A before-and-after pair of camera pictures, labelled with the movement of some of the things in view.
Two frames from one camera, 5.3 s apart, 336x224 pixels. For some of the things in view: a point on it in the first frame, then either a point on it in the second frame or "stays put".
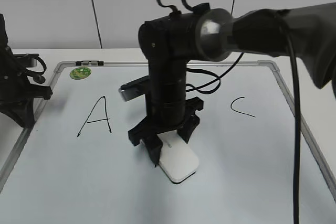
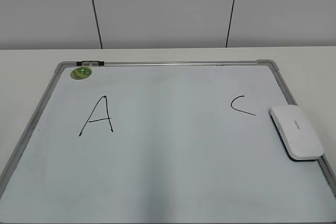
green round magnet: x=80 y=73 stays put
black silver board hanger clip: x=90 y=63 stays put
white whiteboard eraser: x=177 y=159 -> x=296 y=133
